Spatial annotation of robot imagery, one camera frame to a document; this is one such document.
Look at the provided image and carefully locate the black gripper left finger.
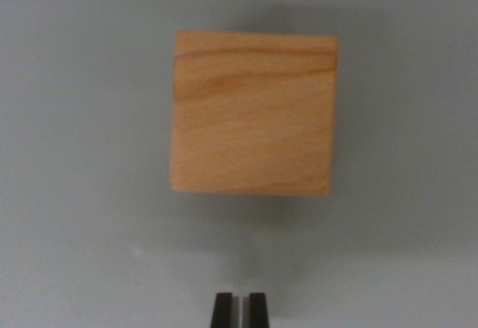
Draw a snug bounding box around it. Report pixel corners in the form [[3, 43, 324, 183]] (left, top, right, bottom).
[[210, 292, 240, 328]]

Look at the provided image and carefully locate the grey plastic bin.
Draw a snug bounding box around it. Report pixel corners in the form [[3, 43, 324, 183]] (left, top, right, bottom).
[[0, 0, 478, 328]]

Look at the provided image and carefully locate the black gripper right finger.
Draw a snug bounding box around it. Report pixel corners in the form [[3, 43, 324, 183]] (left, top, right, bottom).
[[243, 292, 271, 328]]

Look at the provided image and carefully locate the wooden cube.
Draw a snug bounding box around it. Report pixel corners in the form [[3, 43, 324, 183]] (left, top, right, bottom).
[[169, 30, 340, 198]]

